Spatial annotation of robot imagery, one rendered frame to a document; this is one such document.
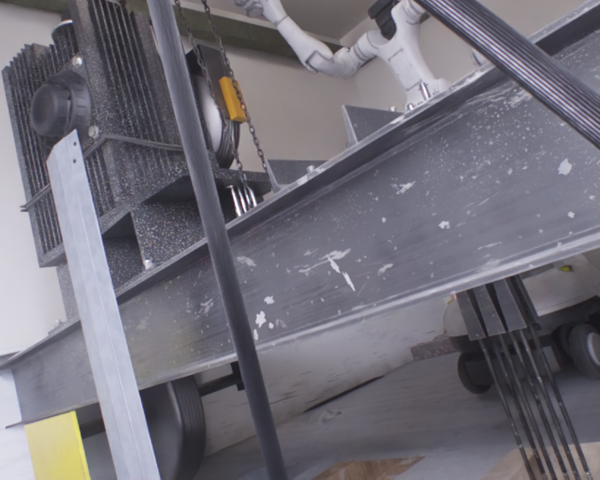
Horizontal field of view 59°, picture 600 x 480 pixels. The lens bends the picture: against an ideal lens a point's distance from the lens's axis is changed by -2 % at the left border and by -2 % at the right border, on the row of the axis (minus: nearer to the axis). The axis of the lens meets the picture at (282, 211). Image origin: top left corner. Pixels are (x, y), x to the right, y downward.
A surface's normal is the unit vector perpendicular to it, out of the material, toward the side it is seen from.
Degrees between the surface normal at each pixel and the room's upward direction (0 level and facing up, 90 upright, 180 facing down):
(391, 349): 90
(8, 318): 90
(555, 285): 57
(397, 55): 106
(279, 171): 83
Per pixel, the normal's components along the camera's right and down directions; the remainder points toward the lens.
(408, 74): -0.67, 0.35
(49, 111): -0.59, 0.00
